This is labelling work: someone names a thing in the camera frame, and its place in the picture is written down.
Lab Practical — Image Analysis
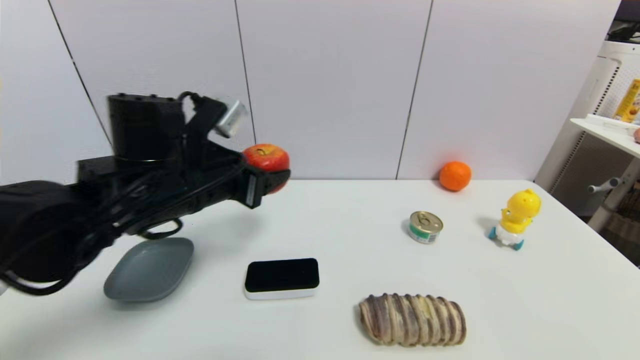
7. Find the red apple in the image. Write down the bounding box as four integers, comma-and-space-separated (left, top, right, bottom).
242, 143, 291, 195

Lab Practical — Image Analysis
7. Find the black and white eraser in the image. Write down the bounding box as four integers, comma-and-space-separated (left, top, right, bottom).
244, 258, 321, 301

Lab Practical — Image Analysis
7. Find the grey square plate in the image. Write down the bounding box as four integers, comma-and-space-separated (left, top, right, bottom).
103, 237, 195, 303

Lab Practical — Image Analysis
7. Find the small tin can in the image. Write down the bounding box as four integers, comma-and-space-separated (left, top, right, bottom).
407, 210, 444, 245

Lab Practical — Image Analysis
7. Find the orange fruit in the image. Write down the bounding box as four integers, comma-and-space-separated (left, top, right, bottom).
439, 160, 473, 193

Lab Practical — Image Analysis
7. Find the striped bread loaf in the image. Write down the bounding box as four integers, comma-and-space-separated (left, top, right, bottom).
358, 292, 468, 347

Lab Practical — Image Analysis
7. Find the yellow duck toy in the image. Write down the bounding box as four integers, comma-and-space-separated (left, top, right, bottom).
488, 188, 542, 251

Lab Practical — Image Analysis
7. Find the white pegboard cabinet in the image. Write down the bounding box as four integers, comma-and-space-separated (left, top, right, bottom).
533, 41, 640, 201

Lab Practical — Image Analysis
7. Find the white side table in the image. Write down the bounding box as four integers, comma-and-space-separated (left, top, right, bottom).
570, 114, 640, 234

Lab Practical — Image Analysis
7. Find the yellow box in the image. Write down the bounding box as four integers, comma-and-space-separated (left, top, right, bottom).
614, 78, 640, 124

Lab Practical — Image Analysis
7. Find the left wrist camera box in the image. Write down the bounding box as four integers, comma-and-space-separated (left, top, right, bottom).
186, 94, 249, 146

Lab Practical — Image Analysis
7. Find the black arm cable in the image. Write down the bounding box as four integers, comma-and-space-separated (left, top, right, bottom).
0, 218, 184, 297

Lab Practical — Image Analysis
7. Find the grey table handle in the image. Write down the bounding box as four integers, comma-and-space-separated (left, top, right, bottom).
587, 177, 632, 196

